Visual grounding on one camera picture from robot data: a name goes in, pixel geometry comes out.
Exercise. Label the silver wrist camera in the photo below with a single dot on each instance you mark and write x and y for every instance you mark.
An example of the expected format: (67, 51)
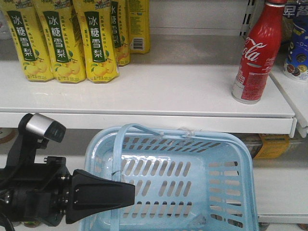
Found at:
(42, 127)

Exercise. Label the red Coca-Cola aluminium bottle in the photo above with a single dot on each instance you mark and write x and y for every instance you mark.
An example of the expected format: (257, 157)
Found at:
(260, 51)

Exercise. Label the yellow pear drink bottle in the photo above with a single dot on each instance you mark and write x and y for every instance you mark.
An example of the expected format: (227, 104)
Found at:
(119, 22)
(63, 37)
(28, 38)
(139, 26)
(94, 17)

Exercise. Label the breakfast biscuit pack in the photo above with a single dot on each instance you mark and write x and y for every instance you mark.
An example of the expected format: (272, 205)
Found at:
(291, 19)

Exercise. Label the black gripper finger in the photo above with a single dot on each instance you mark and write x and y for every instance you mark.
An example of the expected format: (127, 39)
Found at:
(89, 194)

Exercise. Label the white store shelving unit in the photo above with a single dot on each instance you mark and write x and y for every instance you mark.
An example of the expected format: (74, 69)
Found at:
(184, 82)

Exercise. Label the blue Oreo cup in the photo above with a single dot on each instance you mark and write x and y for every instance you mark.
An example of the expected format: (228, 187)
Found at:
(296, 62)

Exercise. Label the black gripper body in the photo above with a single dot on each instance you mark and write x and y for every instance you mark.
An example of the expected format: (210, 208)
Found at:
(36, 192)

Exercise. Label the clear cookie box yellow label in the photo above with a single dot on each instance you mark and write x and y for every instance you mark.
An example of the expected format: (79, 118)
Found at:
(269, 146)

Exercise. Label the light blue plastic basket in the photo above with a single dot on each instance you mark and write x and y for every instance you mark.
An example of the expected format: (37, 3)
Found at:
(184, 180)

